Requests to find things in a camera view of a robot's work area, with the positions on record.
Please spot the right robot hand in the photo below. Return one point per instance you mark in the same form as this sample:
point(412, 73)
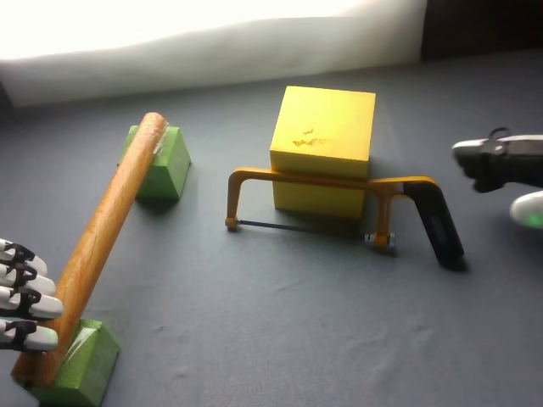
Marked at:
point(496, 165)

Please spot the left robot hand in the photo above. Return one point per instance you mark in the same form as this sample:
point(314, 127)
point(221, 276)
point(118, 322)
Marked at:
point(38, 305)

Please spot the wooden dowel rod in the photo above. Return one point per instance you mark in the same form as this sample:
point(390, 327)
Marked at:
point(106, 220)

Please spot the green support block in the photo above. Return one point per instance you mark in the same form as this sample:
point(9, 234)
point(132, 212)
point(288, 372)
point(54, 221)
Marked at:
point(169, 169)
point(89, 364)

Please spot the yellow block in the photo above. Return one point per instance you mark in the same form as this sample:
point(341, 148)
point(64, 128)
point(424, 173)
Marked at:
point(322, 123)

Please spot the grey table cloth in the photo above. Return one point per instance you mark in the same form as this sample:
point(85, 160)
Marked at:
point(275, 330)

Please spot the white backdrop sheet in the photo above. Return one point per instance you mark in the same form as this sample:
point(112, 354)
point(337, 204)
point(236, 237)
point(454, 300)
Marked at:
point(191, 51)

